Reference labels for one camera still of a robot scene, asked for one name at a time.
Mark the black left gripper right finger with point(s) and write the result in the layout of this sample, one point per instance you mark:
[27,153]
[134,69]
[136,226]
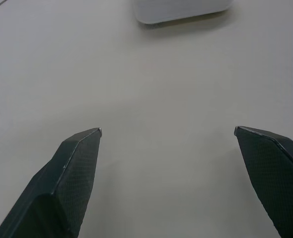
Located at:
[272,178]

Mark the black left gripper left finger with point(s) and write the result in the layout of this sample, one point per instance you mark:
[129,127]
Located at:
[62,188]

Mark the white plastic container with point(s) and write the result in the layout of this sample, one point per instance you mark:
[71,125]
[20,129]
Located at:
[178,10]

